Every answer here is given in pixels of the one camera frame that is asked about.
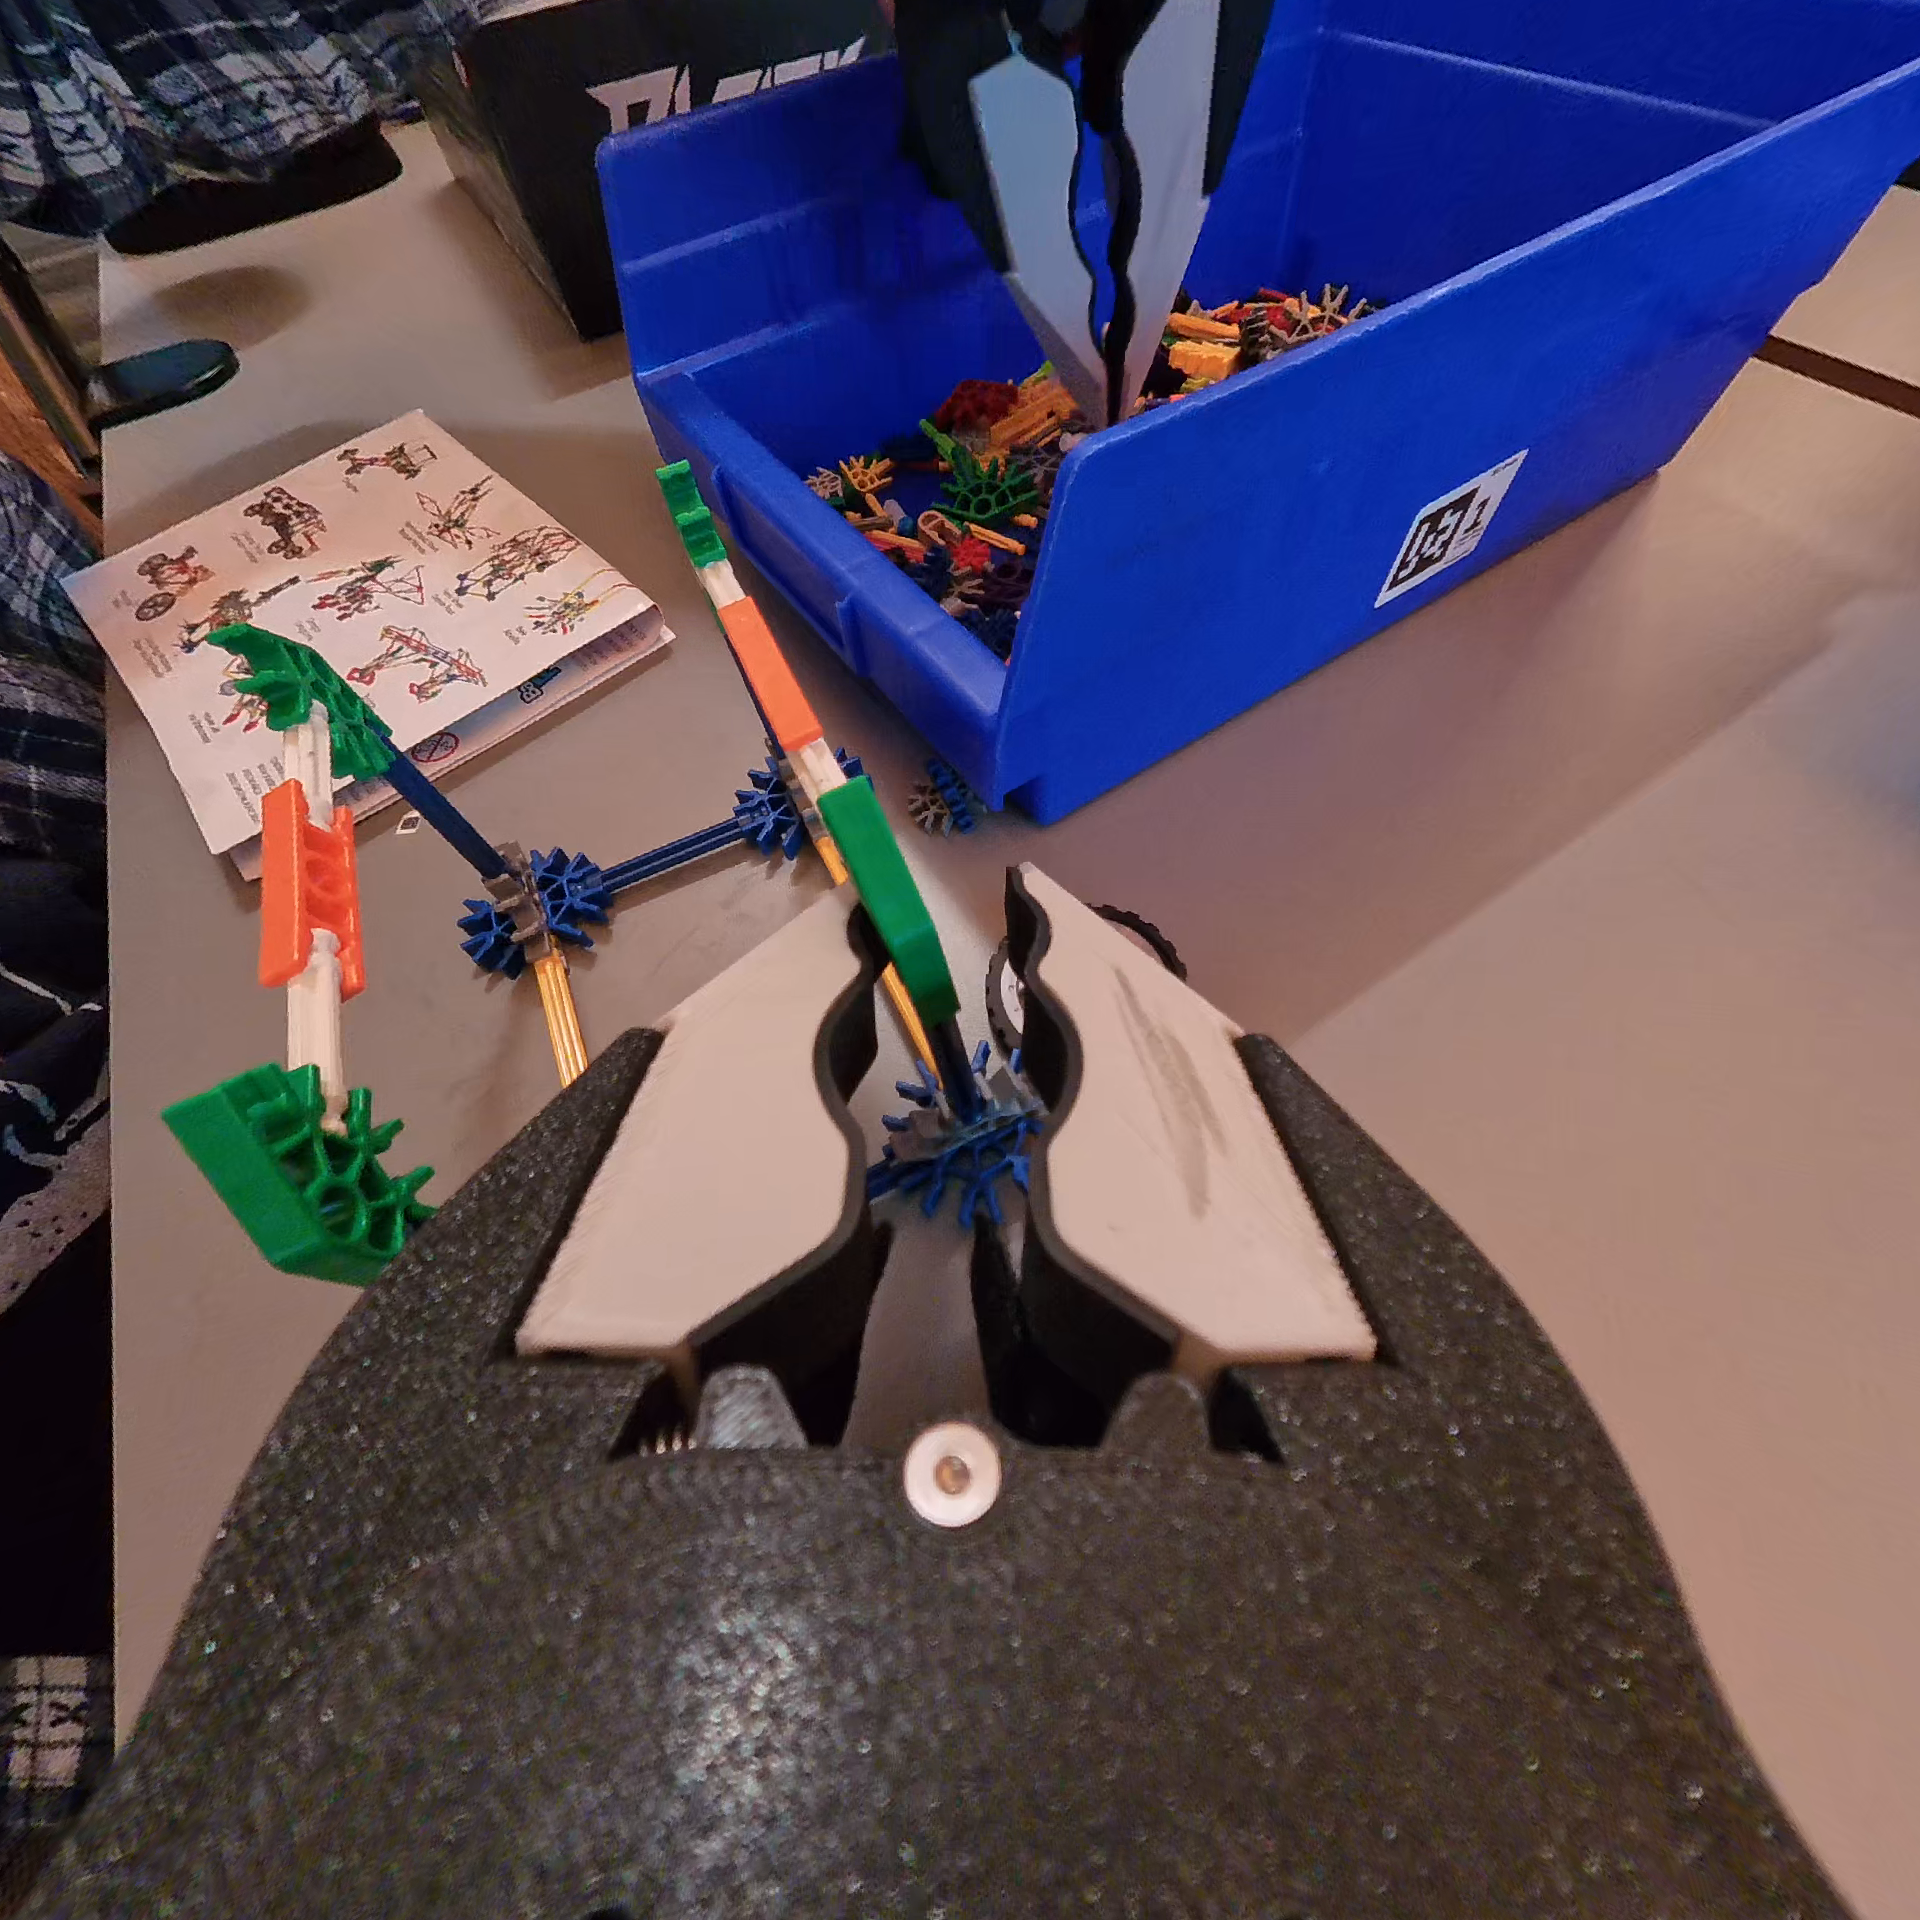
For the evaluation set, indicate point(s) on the black chair armrest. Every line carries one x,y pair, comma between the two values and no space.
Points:
255,195
172,369

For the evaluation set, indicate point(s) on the blue plastic storage bin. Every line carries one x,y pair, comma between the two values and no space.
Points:
1230,569

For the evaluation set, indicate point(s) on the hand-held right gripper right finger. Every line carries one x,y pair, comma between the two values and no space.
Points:
1201,1184

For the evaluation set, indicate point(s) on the illustrated instruction booklet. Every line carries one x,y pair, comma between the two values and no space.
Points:
436,510

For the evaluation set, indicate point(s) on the white printed tag sticker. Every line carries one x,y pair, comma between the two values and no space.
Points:
1448,529

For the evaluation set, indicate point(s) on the black toy wheel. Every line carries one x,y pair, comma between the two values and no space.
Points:
1152,943
1001,997

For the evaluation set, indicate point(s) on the black cardboard box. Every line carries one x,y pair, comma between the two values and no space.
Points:
524,181

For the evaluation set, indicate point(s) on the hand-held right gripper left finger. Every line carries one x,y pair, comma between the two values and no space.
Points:
692,1184

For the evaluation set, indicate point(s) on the pile of colourful construction pieces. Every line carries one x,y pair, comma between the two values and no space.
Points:
991,495

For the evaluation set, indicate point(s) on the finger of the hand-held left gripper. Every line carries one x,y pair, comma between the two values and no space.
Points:
1028,195
1177,135

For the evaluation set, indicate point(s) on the colourful construction toy model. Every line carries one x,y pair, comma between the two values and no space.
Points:
307,892

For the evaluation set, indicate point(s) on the plaid clothing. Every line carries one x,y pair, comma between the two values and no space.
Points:
45,721
195,84

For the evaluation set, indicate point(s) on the loose blue toy connector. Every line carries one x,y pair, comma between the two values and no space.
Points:
945,800

